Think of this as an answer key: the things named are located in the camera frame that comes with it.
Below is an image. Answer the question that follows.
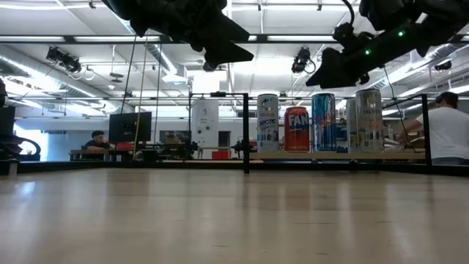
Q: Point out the wooden shelf with black frame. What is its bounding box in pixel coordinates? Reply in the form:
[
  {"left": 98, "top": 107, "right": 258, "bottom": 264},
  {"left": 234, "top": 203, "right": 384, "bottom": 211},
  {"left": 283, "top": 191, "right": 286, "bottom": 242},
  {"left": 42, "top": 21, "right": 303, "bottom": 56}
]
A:
[{"left": 241, "top": 92, "right": 432, "bottom": 175}]

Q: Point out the white Celsius Arctic Vibe can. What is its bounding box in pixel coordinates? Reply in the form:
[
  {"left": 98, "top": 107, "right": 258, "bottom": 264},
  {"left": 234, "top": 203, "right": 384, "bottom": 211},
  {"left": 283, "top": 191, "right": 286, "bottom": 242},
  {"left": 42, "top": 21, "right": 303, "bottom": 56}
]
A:
[{"left": 256, "top": 93, "right": 280, "bottom": 153}]

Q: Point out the black computer monitor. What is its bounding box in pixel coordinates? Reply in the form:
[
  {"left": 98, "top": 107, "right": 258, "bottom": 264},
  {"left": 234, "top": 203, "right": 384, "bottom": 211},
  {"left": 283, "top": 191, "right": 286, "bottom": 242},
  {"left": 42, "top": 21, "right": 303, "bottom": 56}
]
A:
[{"left": 108, "top": 111, "right": 152, "bottom": 144}]

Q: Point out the light wooden desk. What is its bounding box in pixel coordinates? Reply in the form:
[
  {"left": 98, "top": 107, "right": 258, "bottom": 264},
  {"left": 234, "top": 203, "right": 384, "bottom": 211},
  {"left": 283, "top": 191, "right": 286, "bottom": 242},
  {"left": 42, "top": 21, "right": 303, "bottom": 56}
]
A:
[{"left": 68, "top": 148, "right": 124, "bottom": 162}]

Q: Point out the large ceiling ventilation duct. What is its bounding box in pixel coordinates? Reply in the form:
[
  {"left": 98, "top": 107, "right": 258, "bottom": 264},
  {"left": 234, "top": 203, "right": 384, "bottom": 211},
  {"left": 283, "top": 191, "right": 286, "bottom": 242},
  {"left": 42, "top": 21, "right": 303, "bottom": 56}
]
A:
[{"left": 146, "top": 34, "right": 188, "bottom": 84}]

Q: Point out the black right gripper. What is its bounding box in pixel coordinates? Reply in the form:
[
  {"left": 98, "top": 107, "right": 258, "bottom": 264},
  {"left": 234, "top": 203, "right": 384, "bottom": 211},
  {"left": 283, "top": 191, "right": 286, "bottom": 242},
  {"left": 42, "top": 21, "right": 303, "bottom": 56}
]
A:
[{"left": 306, "top": 43, "right": 374, "bottom": 89}]

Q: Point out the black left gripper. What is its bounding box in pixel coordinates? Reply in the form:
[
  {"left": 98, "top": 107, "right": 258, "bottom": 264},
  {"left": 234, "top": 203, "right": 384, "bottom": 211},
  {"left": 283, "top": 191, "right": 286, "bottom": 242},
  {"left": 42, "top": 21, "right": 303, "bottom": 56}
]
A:
[{"left": 142, "top": 0, "right": 254, "bottom": 70}]

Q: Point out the black aluminium rig frame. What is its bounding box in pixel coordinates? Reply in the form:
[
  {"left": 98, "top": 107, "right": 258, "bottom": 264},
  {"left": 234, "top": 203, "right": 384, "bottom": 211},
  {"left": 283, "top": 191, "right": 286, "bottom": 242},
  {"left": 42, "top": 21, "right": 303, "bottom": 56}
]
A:
[{"left": 0, "top": 34, "right": 469, "bottom": 177}]

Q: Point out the long black hanging cable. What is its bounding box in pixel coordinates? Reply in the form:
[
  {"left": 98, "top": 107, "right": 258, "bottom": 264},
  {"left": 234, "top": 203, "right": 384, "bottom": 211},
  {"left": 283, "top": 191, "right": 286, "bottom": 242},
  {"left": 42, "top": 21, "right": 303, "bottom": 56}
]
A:
[{"left": 120, "top": 34, "right": 138, "bottom": 106}]

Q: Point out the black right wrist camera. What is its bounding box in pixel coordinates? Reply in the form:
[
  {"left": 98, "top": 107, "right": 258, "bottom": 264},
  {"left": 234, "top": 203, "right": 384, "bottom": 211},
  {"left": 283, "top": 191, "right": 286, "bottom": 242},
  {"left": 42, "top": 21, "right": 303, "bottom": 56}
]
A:
[{"left": 333, "top": 21, "right": 367, "bottom": 48}]

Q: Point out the thin black metal frame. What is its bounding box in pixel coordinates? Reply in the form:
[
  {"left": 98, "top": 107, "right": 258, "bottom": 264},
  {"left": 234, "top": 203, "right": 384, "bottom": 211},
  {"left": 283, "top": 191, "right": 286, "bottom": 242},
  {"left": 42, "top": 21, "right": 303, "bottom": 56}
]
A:
[{"left": 188, "top": 91, "right": 244, "bottom": 163}]

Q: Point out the thin black hanging cable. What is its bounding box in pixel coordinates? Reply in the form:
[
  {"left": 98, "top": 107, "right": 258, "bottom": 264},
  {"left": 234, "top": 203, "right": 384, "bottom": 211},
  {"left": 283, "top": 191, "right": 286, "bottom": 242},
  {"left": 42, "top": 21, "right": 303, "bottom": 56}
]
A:
[{"left": 152, "top": 36, "right": 163, "bottom": 144}]

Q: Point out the red Fanta soda can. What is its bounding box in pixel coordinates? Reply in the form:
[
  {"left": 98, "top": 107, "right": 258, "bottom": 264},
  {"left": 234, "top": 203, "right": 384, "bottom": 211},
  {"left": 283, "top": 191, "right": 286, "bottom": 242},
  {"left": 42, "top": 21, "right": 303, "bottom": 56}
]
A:
[{"left": 284, "top": 106, "right": 311, "bottom": 153}]

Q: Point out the cluttered workbench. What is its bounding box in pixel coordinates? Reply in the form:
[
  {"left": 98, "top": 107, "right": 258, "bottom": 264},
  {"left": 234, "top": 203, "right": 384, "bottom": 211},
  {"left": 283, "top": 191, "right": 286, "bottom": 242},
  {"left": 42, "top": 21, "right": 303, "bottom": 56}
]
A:
[{"left": 383, "top": 124, "right": 426, "bottom": 153}]

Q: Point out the black hanging device cable loop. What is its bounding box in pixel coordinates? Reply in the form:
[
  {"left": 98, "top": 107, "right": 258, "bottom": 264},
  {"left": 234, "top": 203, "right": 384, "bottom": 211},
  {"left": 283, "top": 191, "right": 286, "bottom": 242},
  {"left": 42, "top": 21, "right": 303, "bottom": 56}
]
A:
[{"left": 291, "top": 46, "right": 317, "bottom": 75}]

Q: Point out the black equipment with red part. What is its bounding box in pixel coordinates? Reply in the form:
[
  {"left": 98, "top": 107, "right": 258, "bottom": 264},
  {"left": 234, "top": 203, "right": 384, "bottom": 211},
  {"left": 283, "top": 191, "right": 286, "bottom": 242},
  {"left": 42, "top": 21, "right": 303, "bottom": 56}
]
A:
[{"left": 0, "top": 105, "right": 42, "bottom": 163}]

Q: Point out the silver Celsius Tropical Vibe can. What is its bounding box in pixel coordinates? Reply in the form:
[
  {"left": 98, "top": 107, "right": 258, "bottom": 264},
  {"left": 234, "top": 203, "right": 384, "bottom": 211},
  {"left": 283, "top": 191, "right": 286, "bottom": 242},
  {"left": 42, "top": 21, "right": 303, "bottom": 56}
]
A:
[{"left": 355, "top": 88, "right": 385, "bottom": 153}]

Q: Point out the blue silver Red Bull can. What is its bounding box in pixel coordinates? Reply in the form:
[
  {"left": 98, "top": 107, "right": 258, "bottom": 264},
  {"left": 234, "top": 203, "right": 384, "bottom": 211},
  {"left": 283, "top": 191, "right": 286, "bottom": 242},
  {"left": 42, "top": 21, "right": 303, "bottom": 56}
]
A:
[{"left": 311, "top": 92, "right": 337, "bottom": 153}]

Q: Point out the black ceiling light cluster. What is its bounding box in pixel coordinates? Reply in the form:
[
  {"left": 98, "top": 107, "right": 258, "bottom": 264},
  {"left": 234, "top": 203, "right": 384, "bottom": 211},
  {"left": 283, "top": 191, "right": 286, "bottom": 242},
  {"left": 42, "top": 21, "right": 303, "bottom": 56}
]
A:
[{"left": 45, "top": 46, "right": 83, "bottom": 74}]

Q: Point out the person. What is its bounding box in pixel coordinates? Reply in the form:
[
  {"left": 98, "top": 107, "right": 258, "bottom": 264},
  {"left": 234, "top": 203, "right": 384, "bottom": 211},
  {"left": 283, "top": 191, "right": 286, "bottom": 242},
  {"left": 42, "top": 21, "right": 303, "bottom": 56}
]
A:
[
  {"left": 81, "top": 130, "right": 115, "bottom": 161},
  {"left": 397, "top": 91, "right": 469, "bottom": 166}
]

